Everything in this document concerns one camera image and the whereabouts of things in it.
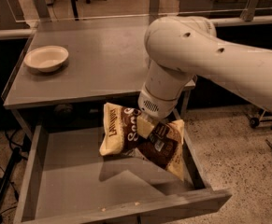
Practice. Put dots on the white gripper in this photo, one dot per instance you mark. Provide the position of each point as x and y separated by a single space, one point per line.
154 106

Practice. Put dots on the brown sea salt chip bag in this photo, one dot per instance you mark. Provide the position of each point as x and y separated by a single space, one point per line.
163 147

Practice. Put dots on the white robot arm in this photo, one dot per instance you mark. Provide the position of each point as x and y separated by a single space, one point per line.
182 47

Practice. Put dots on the grey open top drawer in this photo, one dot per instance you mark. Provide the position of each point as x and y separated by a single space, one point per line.
66 181

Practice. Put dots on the grey counter cabinet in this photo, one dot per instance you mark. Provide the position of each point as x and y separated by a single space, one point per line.
107 58

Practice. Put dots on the white paper bowl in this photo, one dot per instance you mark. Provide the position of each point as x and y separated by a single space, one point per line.
46 59

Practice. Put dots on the black stand leg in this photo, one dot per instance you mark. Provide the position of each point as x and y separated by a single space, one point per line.
14 158

